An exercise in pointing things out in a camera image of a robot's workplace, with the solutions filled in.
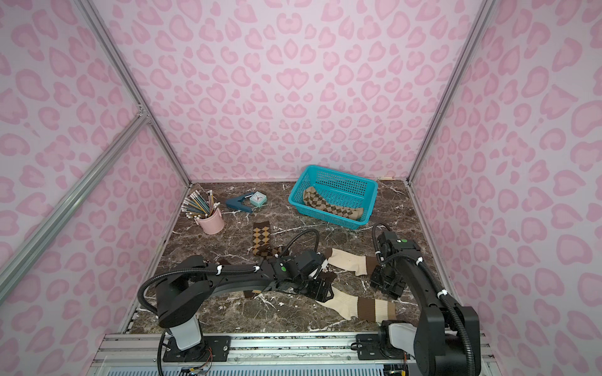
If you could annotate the pink metal pencil cup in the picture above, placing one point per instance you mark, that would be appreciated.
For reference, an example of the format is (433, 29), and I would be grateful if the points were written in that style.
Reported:
(213, 224)

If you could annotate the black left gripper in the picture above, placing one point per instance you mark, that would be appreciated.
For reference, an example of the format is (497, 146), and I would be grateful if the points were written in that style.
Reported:
(320, 287)

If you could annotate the dark teal stapler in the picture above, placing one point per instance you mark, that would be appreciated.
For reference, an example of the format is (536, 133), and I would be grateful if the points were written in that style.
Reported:
(238, 203)

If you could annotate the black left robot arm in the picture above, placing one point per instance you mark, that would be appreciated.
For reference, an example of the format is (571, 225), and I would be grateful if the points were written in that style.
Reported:
(180, 292)

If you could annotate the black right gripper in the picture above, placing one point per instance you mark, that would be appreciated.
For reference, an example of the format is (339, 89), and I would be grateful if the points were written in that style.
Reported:
(389, 282)

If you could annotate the teal plastic mesh basket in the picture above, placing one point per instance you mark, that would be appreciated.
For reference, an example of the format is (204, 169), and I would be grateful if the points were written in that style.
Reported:
(337, 188)

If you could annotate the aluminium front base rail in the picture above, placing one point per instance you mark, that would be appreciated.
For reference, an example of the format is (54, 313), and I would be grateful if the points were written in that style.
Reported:
(320, 353)

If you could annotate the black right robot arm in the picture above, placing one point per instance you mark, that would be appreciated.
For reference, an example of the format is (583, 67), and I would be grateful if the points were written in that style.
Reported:
(447, 339)

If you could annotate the brown yellow argyle sock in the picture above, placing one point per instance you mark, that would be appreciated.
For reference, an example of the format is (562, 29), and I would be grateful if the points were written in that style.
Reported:
(261, 241)
(251, 294)

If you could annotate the beige green argyle sock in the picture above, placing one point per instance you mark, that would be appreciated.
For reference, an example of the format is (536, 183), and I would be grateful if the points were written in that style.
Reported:
(313, 199)

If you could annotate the brown cream striped sock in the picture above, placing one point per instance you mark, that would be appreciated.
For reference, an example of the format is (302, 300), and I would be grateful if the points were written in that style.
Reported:
(361, 265)
(371, 310)

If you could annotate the small mint alarm clock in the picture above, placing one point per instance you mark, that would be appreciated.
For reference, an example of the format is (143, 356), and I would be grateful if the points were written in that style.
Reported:
(258, 199)

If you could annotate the bundle of coloured pencils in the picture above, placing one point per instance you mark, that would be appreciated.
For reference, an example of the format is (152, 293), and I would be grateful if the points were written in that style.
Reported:
(199, 206)

